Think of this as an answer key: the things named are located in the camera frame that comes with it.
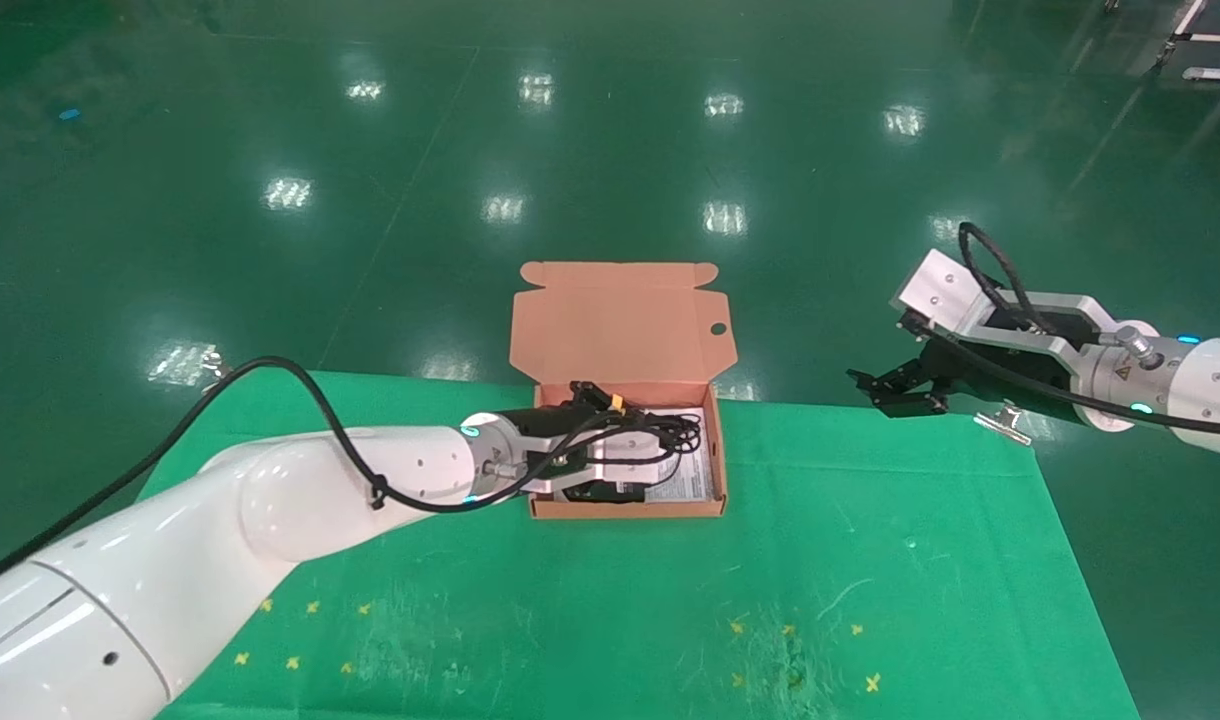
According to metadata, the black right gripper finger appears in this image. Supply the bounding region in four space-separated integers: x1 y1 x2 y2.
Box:
870 386 952 417
847 362 921 399

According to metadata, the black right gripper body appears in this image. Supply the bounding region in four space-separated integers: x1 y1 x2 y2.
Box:
914 310 1093 397

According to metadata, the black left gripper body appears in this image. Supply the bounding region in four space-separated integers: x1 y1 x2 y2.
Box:
505 404 621 471

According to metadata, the black data cable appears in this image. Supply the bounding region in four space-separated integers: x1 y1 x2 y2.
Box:
625 410 704 464

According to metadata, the orange cardboard box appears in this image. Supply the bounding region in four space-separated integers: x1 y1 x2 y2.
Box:
509 262 739 519

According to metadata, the green table mat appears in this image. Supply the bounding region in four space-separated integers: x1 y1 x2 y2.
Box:
135 368 1141 720

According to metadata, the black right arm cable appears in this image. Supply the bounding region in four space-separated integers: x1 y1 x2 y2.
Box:
900 221 1220 441

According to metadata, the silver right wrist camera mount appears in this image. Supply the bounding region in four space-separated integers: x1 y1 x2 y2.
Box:
889 248 1163 389

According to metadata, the white metal frame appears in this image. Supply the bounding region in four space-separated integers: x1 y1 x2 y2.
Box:
1156 0 1220 84

